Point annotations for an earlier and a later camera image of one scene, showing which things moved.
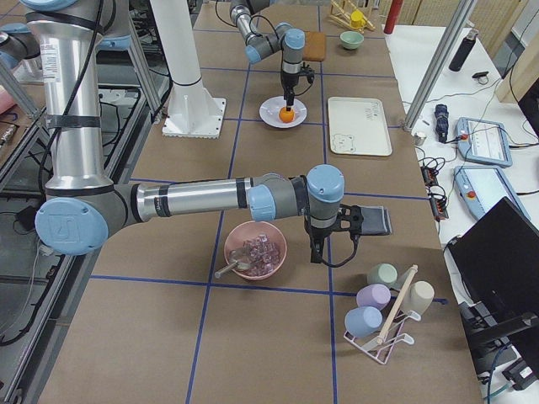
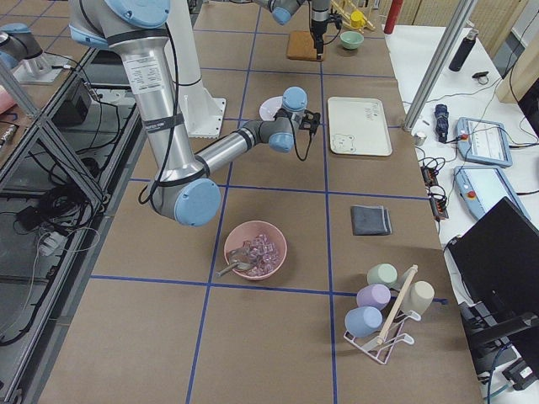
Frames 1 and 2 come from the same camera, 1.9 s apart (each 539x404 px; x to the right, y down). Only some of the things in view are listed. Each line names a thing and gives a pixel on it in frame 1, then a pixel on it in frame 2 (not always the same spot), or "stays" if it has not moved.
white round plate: (269, 112) stays
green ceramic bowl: (351, 39) stays
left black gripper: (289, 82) → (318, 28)
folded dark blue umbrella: (441, 113) stays
